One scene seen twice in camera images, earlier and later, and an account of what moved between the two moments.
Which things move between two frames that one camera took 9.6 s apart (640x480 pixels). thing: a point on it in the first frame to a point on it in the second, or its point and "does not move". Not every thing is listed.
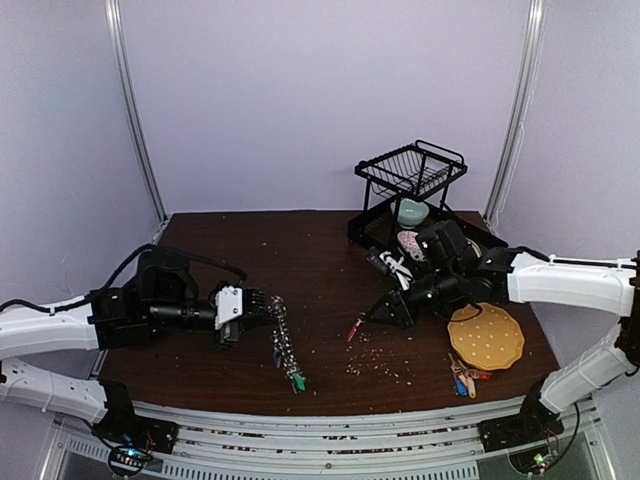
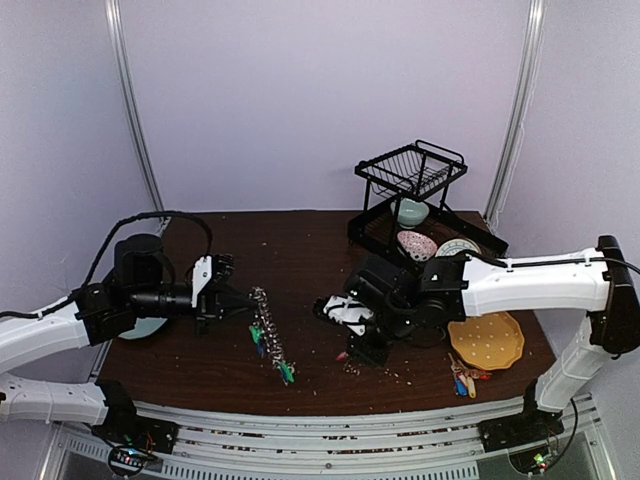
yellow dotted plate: (485, 336) does not move
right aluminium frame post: (520, 123) does not move
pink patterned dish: (409, 242) does not move
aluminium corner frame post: (112, 19) does not move
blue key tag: (461, 389) does not move
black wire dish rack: (406, 189) does not move
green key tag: (299, 382) to (286, 373)
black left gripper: (229, 331) to (216, 303)
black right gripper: (405, 305) to (370, 342)
